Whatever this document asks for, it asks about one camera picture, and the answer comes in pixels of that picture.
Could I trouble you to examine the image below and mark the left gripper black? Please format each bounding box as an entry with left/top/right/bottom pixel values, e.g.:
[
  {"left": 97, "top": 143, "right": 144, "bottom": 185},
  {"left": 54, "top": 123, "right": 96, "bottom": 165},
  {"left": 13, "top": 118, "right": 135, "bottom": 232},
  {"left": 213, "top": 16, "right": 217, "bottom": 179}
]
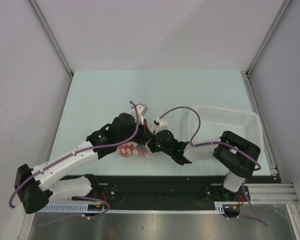
[{"left": 117, "top": 117, "right": 153, "bottom": 146}]

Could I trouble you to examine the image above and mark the clear polka dot zip bag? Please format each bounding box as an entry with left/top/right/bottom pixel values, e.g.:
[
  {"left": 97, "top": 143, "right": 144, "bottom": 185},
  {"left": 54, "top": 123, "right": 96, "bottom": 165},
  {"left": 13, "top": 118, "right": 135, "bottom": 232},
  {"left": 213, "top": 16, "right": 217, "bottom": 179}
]
[{"left": 115, "top": 141, "right": 155, "bottom": 160}]

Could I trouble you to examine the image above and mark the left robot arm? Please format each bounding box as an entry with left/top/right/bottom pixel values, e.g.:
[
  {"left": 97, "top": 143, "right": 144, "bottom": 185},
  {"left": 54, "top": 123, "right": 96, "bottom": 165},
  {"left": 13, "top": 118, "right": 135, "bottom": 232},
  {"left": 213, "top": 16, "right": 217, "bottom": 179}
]
[{"left": 12, "top": 113, "right": 154, "bottom": 214}]

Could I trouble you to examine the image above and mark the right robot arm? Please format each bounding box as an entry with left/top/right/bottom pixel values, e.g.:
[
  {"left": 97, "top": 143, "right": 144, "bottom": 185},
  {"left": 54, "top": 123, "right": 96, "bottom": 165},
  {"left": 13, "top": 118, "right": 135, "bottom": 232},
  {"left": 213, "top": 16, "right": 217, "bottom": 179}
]
[{"left": 147, "top": 130, "right": 261, "bottom": 202}]

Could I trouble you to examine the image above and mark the red fake fruit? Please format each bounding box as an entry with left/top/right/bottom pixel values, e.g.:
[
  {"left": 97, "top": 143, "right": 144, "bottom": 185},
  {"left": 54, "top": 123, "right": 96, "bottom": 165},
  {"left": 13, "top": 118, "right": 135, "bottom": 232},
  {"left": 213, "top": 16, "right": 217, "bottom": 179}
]
[{"left": 116, "top": 142, "right": 146, "bottom": 157}]

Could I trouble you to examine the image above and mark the white perforated plastic basket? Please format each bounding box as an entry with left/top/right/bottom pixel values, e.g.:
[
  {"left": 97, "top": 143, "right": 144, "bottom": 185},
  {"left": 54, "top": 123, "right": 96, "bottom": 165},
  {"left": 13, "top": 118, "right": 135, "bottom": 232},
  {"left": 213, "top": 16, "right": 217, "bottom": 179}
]
[{"left": 186, "top": 105, "right": 265, "bottom": 162}]

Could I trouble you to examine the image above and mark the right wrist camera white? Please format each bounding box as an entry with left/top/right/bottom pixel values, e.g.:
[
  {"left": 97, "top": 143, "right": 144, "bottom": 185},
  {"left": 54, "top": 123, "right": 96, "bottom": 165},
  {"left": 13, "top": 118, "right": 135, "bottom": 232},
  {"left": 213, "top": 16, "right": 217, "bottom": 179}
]
[{"left": 153, "top": 117, "right": 169, "bottom": 135}]

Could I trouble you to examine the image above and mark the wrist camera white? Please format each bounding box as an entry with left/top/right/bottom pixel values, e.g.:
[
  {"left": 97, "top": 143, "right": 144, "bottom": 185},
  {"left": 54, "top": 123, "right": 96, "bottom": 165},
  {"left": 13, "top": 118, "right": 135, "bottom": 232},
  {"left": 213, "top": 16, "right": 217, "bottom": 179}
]
[
  {"left": 129, "top": 103, "right": 148, "bottom": 125},
  {"left": 153, "top": 117, "right": 169, "bottom": 135}
]

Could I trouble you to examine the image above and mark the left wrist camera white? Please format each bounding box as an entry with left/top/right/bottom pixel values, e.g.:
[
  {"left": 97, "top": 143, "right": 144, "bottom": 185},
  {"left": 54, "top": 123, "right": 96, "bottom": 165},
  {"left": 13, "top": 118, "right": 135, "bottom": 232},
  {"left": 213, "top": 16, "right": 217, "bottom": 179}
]
[{"left": 129, "top": 103, "right": 148, "bottom": 125}]

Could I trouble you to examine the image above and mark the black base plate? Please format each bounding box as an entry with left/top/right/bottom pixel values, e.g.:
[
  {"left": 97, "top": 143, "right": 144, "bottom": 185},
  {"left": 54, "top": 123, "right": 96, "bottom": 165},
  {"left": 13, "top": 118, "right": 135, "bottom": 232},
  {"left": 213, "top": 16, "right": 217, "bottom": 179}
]
[{"left": 41, "top": 174, "right": 283, "bottom": 211}]

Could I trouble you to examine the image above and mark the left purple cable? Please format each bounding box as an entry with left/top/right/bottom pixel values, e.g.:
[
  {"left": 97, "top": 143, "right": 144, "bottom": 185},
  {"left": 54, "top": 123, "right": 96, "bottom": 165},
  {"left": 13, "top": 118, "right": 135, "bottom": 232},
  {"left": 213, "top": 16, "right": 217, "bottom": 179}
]
[{"left": 9, "top": 100, "right": 142, "bottom": 210}]

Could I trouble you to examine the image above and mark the purple cable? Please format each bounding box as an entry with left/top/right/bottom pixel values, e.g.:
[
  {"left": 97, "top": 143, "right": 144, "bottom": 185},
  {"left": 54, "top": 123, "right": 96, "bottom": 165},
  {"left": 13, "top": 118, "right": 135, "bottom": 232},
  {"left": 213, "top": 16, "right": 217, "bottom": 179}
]
[
  {"left": 159, "top": 106, "right": 269, "bottom": 227},
  {"left": 9, "top": 100, "right": 142, "bottom": 210}
]

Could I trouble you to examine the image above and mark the white slotted cable duct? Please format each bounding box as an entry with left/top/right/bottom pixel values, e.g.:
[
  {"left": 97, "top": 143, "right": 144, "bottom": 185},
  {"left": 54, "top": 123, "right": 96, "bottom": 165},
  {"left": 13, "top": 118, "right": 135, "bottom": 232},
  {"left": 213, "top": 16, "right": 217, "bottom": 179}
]
[{"left": 39, "top": 202, "right": 239, "bottom": 215}]

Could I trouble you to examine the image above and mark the right aluminium side rail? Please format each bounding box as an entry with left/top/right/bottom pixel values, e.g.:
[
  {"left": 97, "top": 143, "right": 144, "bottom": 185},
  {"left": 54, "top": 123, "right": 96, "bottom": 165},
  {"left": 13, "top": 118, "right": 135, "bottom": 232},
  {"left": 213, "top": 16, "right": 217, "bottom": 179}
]
[{"left": 241, "top": 71, "right": 279, "bottom": 176}]

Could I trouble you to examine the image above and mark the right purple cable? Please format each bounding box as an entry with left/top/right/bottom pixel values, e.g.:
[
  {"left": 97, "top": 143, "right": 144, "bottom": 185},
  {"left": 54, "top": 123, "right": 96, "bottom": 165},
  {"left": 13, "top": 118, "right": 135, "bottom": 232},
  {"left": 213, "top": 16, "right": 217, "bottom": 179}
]
[{"left": 159, "top": 106, "right": 269, "bottom": 227}]

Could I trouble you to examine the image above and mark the left aluminium frame post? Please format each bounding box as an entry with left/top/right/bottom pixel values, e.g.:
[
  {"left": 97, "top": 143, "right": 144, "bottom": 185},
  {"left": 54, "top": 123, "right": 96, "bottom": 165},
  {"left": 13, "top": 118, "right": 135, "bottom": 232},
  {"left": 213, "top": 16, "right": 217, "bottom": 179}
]
[{"left": 26, "top": 0, "right": 74, "bottom": 79}]

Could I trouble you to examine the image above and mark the aluminium frame post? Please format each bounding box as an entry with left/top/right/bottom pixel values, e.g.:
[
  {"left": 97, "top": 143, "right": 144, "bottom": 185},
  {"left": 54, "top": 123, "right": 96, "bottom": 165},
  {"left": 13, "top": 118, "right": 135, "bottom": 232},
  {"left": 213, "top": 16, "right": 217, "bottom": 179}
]
[
  {"left": 245, "top": 0, "right": 294, "bottom": 77},
  {"left": 26, "top": 0, "right": 74, "bottom": 79}
]

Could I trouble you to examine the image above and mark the right aluminium frame post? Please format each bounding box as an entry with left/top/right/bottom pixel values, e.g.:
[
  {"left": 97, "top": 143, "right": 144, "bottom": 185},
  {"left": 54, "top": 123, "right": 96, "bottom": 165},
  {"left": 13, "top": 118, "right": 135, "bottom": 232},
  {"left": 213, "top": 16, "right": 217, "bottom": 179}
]
[{"left": 245, "top": 0, "right": 294, "bottom": 77}]

